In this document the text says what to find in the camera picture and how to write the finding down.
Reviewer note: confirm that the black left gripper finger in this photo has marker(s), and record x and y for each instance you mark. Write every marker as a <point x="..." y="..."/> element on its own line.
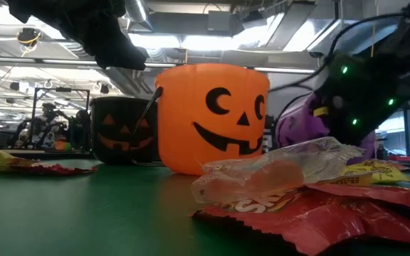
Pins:
<point x="123" y="57"/>

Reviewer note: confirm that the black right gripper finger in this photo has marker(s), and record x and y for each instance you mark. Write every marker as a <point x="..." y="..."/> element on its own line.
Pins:
<point x="356" y="135"/>

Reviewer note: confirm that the purple plastic bucket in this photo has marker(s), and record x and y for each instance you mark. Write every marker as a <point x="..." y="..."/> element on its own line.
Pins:
<point x="297" y="124"/>

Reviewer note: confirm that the red Skittles candy packet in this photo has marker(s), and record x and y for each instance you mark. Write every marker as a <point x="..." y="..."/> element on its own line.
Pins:
<point x="297" y="227"/>
<point x="55" y="169"/>
<point x="368" y="193"/>

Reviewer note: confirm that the clear gummy candy packet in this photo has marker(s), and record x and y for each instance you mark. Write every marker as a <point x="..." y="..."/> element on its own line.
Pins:
<point x="297" y="160"/>

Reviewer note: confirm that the orange pumpkin face bucket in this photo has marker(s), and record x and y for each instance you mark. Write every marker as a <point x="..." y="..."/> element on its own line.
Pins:
<point x="190" y="106"/>

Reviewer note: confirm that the black pumpkin face bucket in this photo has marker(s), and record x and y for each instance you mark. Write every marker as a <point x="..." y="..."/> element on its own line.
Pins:
<point x="119" y="106"/>

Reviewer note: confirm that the person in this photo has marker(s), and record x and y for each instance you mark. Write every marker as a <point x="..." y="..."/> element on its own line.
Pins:
<point x="46" y="121"/>
<point x="80" y="128"/>

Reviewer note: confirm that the long ceiling light tube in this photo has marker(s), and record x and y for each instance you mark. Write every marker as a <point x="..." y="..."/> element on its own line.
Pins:
<point x="283" y="70"/>

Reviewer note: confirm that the grey ceiling unit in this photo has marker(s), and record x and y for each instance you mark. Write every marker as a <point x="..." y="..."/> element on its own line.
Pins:
<point x="219" y="23"/>

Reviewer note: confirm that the small orange object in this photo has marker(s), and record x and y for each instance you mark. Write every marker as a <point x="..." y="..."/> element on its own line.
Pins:
<point x="62" y="145"/>

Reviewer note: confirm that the green table mat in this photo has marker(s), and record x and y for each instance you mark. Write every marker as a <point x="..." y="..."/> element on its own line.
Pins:
<point x="84" y="213"/>

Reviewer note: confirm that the silver air duct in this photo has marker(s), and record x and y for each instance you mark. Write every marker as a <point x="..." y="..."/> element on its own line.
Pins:
<point x="139" y="10"/>

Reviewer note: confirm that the black metal frame stand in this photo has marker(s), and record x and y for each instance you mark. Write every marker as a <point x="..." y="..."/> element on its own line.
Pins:
<point x="63" y="89"/>

